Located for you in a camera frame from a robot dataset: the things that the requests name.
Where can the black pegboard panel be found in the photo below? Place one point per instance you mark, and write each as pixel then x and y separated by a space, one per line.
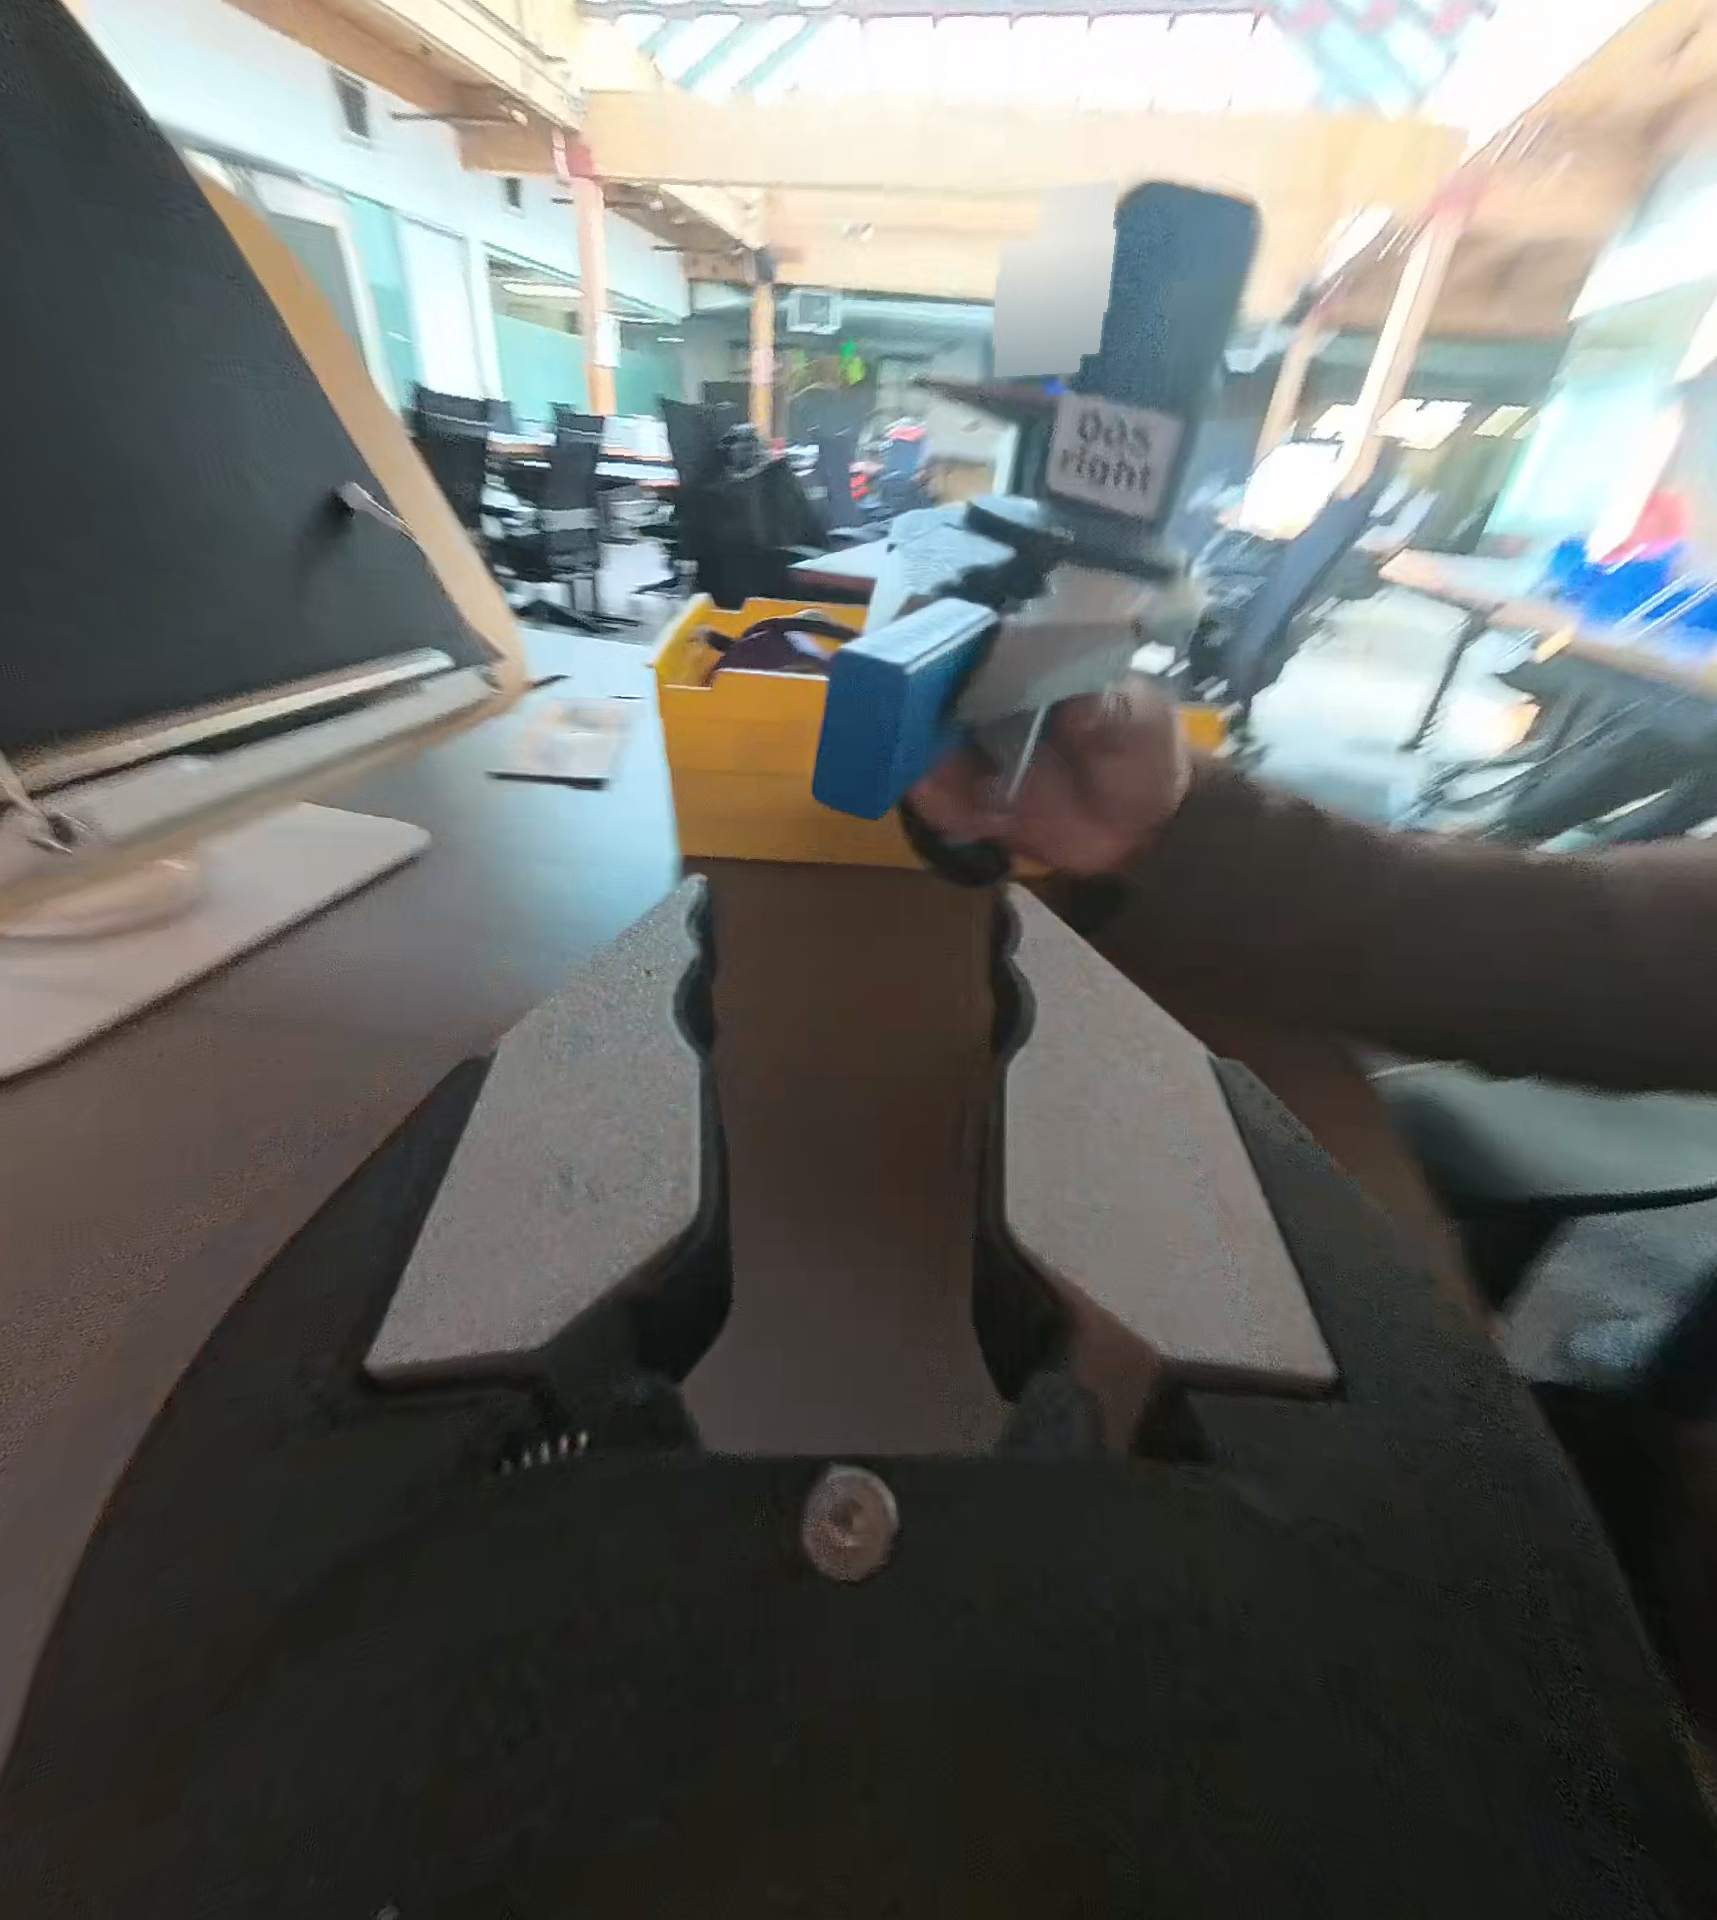
pixel 94 377

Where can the person's right forearm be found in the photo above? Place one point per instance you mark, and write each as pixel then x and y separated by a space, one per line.
pixel 1473 946

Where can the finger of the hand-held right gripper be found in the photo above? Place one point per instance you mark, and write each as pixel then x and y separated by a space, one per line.
pixel 949 557

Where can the blue rectangular block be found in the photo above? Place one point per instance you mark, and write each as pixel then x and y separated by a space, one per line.
pixel 890 720

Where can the flat paper booklet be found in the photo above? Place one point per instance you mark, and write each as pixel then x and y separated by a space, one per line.
pixel 565 743

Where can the yellow plastic bin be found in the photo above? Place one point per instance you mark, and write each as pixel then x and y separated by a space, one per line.
pixel 739 781

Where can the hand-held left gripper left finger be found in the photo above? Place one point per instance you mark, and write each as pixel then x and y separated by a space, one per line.
pixel 573 1200

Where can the black office chair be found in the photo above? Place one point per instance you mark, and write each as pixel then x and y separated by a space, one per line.
pixel 559 510
pixel 455 449
pixel 739 510
pixel 1550 1157

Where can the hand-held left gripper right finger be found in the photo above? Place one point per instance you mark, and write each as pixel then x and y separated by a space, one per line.
pixel 1142 1200

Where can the person's right hand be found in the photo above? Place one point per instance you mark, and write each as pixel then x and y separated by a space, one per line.
pixel 1099 781

